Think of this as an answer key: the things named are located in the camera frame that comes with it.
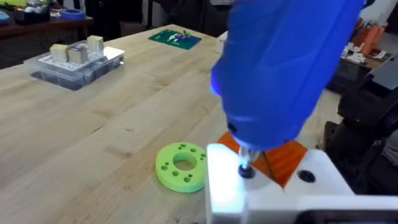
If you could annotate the left gripper white and orange right finger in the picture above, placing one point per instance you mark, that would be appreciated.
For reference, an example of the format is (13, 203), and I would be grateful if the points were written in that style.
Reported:
(323, 177)

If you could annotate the left gripper white and orange left finger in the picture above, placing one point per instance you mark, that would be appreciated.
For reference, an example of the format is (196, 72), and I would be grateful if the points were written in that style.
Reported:
(227, 186)

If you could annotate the small black screw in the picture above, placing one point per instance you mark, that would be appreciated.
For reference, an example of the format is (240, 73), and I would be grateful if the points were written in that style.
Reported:
(247, 172)

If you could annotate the blue electric screwdriver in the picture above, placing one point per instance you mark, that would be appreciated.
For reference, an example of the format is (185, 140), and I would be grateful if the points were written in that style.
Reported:
(280, 71)

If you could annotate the green disc with holes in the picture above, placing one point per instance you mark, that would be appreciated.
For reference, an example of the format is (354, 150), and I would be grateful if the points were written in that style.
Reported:
(174, 174)

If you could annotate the heap of orange parts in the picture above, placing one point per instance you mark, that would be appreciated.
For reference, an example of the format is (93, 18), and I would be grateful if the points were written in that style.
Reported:
(368, 35)

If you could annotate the green board with toy blocks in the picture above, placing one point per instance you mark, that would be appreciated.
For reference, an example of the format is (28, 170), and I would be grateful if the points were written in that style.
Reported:
(175, 38)

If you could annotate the clear box with wooden blocks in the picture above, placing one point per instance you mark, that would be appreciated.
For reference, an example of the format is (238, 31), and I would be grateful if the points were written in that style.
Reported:
(74, 67)

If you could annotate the blue tape roll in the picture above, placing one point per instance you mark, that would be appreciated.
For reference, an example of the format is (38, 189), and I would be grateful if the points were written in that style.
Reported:
(72, 14)

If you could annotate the dark wooden side table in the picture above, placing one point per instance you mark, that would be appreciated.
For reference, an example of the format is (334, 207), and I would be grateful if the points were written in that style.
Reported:
(37, 34)

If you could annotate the black box with clutter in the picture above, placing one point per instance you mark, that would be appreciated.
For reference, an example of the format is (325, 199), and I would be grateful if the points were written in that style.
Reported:
(31, 15)

